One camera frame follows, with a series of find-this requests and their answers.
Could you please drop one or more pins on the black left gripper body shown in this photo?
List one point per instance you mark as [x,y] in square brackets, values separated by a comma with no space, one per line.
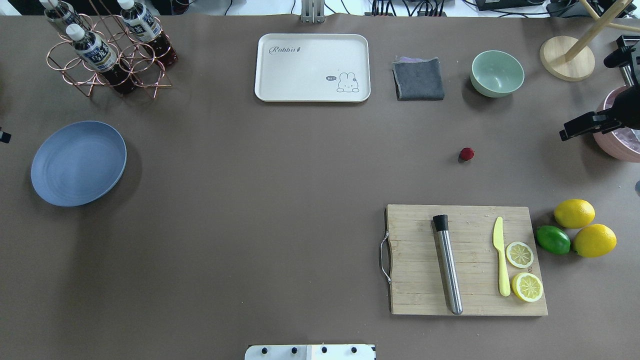
[2,135]

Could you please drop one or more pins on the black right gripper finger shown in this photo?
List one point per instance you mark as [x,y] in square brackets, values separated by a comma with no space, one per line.
[580,125]

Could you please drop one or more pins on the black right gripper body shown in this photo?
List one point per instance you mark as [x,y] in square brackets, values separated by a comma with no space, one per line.
[629,109]

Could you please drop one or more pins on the blue round plate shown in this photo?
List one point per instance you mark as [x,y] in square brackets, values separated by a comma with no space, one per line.
[78,164]

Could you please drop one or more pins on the red strawberry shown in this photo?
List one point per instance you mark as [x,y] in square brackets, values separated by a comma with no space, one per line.
[466,154]

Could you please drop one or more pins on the pink ice bowl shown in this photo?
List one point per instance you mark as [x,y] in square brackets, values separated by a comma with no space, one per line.
[622,144]

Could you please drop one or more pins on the wooden cup stand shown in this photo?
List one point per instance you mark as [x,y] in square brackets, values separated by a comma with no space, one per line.
[571,59]

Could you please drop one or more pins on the upper whole lemon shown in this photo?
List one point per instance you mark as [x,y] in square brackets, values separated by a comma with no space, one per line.
[574,213]

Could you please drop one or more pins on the whole lemon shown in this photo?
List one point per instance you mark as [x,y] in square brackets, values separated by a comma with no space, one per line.
[594,240]
[574,213]

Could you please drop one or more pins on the mint green bowl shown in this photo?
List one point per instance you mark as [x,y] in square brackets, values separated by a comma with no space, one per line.
[496,74]

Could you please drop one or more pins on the lower whole lemon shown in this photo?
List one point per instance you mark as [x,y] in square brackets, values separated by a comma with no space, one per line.
[594,240]

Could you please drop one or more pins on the green lime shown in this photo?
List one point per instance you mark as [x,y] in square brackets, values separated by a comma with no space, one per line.
[553,239]

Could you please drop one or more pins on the front tea bottle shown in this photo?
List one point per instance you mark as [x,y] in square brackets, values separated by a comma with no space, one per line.
[99,55]

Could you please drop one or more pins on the tea bottle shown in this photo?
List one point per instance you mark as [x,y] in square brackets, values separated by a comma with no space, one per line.
[147,30]
[61,14]
[99,55]

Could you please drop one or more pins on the back left tea bottle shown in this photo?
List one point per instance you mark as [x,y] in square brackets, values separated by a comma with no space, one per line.
[61,14]

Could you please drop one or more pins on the upper lemon slice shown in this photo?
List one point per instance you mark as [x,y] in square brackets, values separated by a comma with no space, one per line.
[519,255]

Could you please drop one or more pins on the steel muddler black tip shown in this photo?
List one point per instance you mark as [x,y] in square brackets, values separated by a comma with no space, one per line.
[452,288]

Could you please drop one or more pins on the lower lemon half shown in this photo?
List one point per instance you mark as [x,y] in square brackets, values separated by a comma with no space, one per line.
[527,287]

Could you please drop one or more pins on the grey folded cloth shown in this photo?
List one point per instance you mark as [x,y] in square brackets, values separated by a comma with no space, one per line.
[418,79]

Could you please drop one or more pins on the back right tea bottle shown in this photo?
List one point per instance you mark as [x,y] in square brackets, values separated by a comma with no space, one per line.
[147,30]

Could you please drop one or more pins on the yellow plastic knife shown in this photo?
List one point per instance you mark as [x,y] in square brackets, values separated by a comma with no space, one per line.
[499,244]

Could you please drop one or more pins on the wooden cutting board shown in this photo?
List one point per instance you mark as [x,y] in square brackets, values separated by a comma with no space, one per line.
[417,283]

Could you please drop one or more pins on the cream rabbit tray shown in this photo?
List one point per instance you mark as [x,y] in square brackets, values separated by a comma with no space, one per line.
[312,67]

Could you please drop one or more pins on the copper wire bottle rack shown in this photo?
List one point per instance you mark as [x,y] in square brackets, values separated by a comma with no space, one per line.
[103,17]

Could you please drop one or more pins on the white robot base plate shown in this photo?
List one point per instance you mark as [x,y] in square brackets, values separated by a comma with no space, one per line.
[348,351]

